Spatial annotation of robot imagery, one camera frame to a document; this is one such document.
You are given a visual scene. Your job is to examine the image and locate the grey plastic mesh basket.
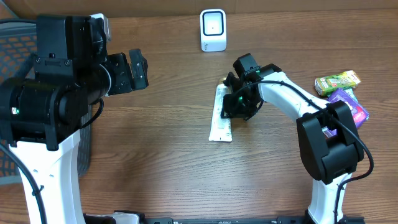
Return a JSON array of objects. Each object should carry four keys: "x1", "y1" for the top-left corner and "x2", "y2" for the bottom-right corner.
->
[{"x1": 1, "y1": 22, "x2": 91, "y2": 185}]

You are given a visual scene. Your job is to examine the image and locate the white cream tube gold cap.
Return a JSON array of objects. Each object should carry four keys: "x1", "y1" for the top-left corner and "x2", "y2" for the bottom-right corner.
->
[{"x1": 208, "y1": 78, "x2": 232, "y2": 142}]

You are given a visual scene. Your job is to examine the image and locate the green tea carton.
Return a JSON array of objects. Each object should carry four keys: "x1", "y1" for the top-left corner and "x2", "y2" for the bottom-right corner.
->
[{"x1": 314, "y1": 70, "x2": 361, "y2": 96}]

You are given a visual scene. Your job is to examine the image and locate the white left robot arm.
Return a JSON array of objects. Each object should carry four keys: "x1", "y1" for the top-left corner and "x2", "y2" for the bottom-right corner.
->
[{"x1": 1, "y1": 13, "x2": 149, "y2": 224}]

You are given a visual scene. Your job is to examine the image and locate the teal snack packet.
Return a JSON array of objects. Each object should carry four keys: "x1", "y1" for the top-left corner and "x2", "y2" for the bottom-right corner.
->
[{"x1": 344, "y1": 88, "x2": 358, "y2": 102}]

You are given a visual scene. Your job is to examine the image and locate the white barcode scanner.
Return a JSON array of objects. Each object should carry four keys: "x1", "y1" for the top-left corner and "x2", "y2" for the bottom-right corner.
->
[{"x1": 200, "y1": 9, "x2": 227, "y2": 52}]

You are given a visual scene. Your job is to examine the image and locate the purple snack packet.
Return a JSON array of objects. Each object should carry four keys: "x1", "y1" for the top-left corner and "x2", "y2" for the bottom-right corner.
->
[{"x1": 324, "y1": 88, "x2": 369, "y2": 129}]

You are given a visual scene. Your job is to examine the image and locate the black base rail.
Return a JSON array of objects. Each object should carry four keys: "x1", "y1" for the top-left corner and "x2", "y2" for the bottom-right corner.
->
[{"x1": 82, "y1": 211, "x2": 366, "y2": 224}]

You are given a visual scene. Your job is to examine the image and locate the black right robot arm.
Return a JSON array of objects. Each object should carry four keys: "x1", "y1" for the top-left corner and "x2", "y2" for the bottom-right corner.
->
[{"x1": 221, "y1": 54, "x2": 364, "y2": 223}]

